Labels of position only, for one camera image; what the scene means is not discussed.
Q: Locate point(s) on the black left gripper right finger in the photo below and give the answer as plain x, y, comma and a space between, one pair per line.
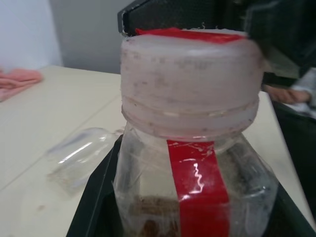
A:
293, 219

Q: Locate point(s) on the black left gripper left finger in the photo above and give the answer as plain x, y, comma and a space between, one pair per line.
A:
98, 187

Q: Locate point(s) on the clear plastic bottle red tape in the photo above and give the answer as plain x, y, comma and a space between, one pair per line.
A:
190, 81

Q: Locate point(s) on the clear wine glass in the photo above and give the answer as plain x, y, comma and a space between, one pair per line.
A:
74, 158

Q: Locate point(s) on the person's bare hand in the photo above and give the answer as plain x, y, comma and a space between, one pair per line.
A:
284, 95

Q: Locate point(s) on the pink cloth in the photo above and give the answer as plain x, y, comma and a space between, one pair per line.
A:
17, 81

